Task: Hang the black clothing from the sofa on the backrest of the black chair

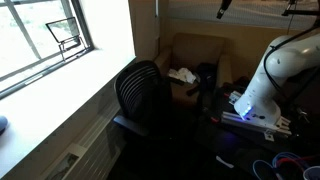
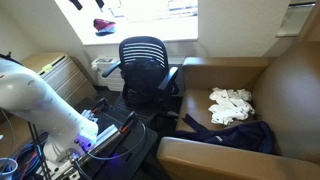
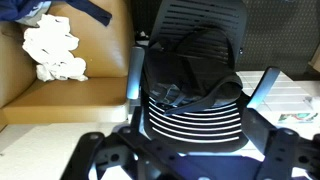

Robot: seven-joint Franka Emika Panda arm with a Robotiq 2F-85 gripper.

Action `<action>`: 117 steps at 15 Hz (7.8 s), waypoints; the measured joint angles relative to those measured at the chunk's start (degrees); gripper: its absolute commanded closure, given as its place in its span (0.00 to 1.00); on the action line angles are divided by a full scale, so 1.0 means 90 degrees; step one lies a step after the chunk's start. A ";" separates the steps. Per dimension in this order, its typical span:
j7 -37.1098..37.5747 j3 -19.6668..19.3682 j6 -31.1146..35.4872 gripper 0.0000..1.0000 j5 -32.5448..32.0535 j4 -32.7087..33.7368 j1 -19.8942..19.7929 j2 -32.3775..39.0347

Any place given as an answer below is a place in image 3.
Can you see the black clothing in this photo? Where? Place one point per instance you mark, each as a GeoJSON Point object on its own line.
{"type": "Point", "coordinates": [182, 82]}

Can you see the navy blue garment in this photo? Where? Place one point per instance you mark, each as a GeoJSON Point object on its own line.
{"type": "Point", "coordinates": [12, 10]}

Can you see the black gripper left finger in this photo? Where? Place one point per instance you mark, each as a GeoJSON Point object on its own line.
{"type": "Point", "coordinates": [139, 157]}

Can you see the colourful printed paper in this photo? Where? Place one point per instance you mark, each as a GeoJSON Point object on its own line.
{"type": "Point", "coordinates": [297, 118]}

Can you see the black slatted office chair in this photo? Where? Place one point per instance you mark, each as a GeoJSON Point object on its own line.
{"type": "Point", "coordinates": [212, 130]}

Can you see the white crumpled cloth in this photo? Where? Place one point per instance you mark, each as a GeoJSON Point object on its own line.
{"type": "Point", "coordinates": [51, 45]}

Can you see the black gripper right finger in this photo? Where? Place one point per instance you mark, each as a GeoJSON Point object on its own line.
{"type": "Point", "coordinates": [283, 148]}

